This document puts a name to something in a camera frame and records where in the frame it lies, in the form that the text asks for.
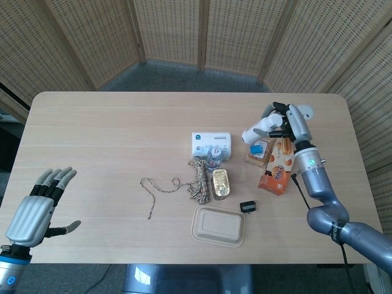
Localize woven bamboo screen panel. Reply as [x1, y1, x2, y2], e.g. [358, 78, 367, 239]
[132, 0, 205, 71]
[326, 30, 392, 233]
[262, 0, 392, 93]
[41, 0, 146, 90]
[202, 0, 291, 83]
[0, 0, 96, 123]

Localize black floor cable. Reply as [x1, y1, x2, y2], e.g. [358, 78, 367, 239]
[81, 264, 113, 294]

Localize clear cookie pack blue label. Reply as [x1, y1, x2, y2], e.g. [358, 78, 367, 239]
[243, 139, 274, 169]

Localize white tissue pack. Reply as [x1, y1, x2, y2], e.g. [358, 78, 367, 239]
[192, 131, 233, 162]

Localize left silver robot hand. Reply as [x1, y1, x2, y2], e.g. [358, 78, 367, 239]
[5, 166, 82, 247]

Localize white cable grommet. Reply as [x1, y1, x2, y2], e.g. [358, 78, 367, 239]
[298, 104, 315, 121]

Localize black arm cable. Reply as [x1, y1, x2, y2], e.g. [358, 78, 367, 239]
[290, 172, 352, 269]

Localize small clear water bottle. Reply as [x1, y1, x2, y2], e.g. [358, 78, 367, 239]
[206, 146, 223, 171]

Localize gold rectangular tin can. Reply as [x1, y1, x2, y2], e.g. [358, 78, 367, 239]
[211, 168, 231, 202]

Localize white plastic bottle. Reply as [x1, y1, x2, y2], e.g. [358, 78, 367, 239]
[241, 113, 283, 145]

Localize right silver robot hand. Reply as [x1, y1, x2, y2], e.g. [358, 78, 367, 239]
[260, 102, 312, 145]

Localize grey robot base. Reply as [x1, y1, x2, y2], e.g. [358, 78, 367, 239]
[121, 263, 255, 294]

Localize dark furniture piece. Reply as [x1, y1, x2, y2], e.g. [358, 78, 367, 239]
[0, 112, 26, 173]

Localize striped rope bundle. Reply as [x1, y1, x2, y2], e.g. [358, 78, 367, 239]
[140, 157, 212, 220]

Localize small black clip device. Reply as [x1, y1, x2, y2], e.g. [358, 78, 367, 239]
[239, 200, 258, 216]

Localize orange biscuit box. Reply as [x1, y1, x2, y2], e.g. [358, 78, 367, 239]
[256, 137, 297, 197]

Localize beige paper food tray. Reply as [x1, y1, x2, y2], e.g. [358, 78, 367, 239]
[191, 205, 246, 249]

